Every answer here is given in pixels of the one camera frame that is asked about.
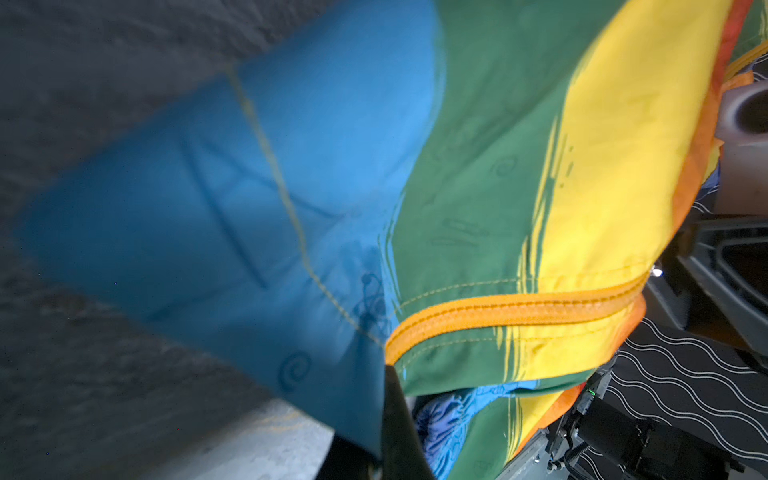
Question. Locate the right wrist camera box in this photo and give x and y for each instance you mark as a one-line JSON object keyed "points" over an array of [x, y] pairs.
{"points": [[742, 126]]}

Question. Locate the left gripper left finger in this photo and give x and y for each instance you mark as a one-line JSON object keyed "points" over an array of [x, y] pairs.
{"points": [[347, 461]]}

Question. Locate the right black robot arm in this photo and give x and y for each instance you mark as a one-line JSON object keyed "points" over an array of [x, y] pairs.
{"points": [[686, 396]]}

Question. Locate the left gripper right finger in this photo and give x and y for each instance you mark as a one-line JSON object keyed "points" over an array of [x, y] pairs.
{"points": [[402, 457]]}

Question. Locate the rainbow striped jacket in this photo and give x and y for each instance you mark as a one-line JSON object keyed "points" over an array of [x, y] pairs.
{"points": [[473, 192]]}

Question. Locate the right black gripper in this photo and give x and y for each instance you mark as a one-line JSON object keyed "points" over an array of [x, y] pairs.
{"points": [[711, 282]]}

